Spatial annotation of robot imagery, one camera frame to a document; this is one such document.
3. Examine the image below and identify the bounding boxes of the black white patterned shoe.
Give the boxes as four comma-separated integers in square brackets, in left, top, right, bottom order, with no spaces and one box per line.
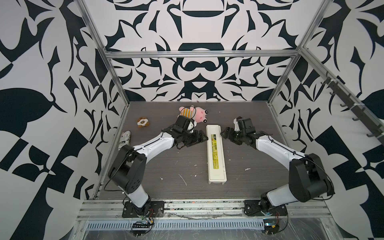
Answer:
[118,131,131,151]

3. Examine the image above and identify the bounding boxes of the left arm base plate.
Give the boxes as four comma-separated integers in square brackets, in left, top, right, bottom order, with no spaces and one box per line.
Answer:
[122,201,165,218]

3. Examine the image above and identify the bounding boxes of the right circuit board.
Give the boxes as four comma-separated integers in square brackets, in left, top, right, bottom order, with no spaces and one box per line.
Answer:
[263,219,280,236]

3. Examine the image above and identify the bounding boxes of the wall hook rail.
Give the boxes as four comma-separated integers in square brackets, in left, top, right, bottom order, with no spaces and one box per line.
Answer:
[320,72,384,144]

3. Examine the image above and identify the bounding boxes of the brown white plush toy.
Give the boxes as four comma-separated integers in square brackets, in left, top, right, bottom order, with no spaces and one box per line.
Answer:
[137,118,150,128]

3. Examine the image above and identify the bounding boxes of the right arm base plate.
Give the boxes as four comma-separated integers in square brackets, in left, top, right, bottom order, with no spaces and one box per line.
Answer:
[244,199,288,217]

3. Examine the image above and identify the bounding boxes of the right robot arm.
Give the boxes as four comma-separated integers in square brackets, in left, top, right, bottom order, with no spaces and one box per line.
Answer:
[221,117,334,211]

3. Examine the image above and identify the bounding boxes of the pink plush pig toy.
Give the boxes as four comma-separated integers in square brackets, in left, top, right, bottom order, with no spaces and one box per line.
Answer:
[179,106,209,124]

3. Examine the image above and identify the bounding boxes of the left circuit board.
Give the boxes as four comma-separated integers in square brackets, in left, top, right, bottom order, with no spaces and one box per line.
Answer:
[131,221,154,237]

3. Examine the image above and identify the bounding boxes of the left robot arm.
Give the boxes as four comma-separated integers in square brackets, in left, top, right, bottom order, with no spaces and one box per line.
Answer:
[108,116,208,209]

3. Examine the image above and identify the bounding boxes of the circuit board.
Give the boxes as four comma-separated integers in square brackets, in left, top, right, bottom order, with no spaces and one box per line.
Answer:
[131,221,154,237]
[263,219,280,236]

